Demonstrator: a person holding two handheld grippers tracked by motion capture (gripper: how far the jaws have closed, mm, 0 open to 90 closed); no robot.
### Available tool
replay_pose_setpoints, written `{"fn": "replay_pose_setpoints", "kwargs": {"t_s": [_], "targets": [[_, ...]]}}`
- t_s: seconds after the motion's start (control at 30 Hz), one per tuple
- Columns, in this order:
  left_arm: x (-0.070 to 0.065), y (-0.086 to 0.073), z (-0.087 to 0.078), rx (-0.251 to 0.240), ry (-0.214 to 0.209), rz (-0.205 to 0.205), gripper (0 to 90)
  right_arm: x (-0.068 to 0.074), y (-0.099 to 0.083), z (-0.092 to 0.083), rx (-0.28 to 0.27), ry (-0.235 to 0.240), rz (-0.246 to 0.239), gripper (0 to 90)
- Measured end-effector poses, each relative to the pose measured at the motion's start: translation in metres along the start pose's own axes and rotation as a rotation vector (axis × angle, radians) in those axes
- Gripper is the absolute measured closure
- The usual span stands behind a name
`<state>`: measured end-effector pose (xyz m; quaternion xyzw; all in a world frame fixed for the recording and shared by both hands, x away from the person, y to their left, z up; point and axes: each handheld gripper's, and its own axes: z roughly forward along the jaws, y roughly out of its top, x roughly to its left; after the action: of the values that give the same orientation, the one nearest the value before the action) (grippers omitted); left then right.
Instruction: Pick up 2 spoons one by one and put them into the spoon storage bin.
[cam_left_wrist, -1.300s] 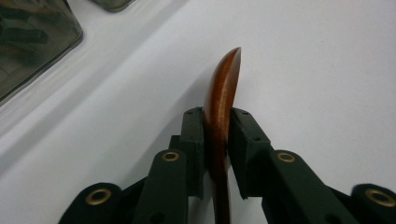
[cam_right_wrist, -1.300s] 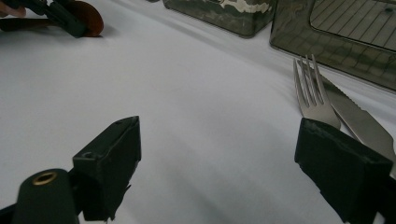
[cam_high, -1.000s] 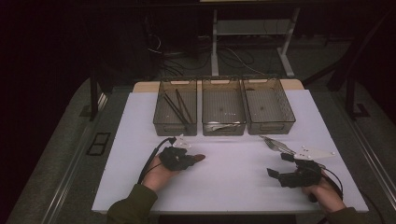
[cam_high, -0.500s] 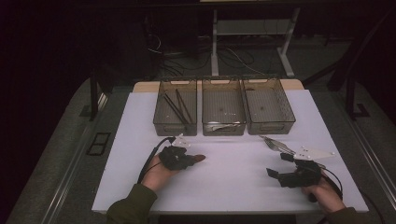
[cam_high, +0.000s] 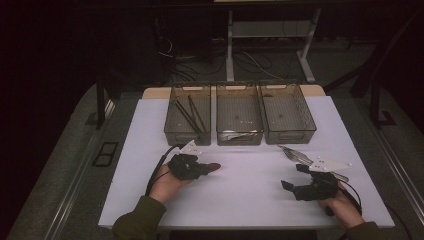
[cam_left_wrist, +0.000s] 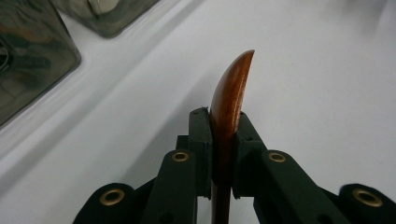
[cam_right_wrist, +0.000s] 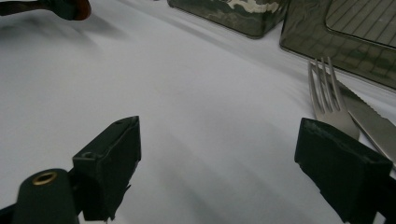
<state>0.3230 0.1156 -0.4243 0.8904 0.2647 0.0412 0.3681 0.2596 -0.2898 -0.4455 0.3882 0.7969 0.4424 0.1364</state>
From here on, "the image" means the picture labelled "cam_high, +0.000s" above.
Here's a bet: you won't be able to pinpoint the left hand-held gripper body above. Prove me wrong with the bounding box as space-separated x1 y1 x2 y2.
168 139 203 181

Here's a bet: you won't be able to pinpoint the aluminium rail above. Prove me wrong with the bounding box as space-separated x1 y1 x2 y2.
361 99 424 218
43 99 116 240

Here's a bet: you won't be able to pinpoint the white table cover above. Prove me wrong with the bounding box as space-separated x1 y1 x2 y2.
98 95 396 231

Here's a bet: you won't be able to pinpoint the black floor cables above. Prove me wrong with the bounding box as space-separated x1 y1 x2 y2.
156 34 288 83

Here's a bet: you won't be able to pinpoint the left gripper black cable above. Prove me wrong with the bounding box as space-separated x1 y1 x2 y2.
145 144 184 197

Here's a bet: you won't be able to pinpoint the white ceramic spoon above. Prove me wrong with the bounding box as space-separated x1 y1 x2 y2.
223 130 259 142

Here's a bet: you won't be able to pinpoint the white floor cable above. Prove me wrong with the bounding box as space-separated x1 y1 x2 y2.
239 49 284 81

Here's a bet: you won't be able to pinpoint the dark brown chopstick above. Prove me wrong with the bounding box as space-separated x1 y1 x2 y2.
176 99 204 133
187 94 208 133

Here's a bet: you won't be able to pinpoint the person's right hand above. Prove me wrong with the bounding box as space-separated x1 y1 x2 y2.
318 188 366 230

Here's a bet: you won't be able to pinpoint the black slanted beam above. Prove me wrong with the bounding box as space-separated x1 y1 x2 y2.
323 13 422 98

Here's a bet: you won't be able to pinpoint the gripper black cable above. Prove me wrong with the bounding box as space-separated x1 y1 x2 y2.
338 181 414 240
145 144 184 197

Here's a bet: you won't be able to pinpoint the black metal stand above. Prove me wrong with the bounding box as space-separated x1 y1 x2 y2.
369 79 398 130

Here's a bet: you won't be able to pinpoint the white metal desk frame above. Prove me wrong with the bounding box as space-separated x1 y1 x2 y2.
225 8 323 84

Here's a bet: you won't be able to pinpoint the smoky transparent plastic bin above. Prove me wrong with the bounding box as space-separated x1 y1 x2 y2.
259 83 318 145
215 83 264 147
163 84 212 147

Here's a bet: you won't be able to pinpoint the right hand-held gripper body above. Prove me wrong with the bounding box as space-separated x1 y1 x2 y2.
293 156 353 202

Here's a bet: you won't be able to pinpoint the person's left hand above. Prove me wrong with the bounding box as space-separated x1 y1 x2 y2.
148 163 193 204

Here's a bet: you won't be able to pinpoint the long black chopstick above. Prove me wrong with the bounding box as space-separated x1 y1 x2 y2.
174 101 200 133

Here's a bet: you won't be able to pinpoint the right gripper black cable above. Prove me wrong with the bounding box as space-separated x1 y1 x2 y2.
338 181 414 240

